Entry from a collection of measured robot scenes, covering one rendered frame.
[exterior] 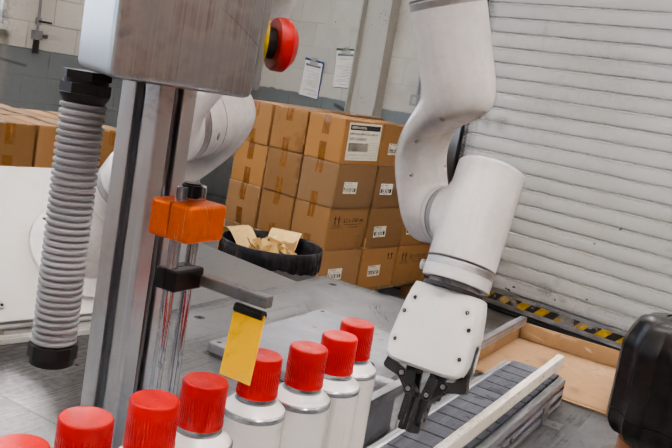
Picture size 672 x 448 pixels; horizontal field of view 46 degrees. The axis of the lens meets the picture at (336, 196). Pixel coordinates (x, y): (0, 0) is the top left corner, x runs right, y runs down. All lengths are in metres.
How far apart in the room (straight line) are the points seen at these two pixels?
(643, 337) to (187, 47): 0.38
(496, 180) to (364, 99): 5.41
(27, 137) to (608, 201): 3.33
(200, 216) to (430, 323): 0.40
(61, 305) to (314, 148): 3.93
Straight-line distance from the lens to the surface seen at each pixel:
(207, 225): 0.64
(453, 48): 0.92
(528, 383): 1.27
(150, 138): 0.67
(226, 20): 0.53
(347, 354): 0.72
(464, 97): 0.93
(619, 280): 5.16
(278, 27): 0.57
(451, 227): 0.95
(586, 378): 1.65
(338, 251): 4.55
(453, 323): 0.94
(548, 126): 5.36
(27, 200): 1.48
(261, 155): 4.77
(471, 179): 0.96
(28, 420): 1.11
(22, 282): 1.38
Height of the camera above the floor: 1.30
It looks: 8 degrees down
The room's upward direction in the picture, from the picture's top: 10 degrees clockwise
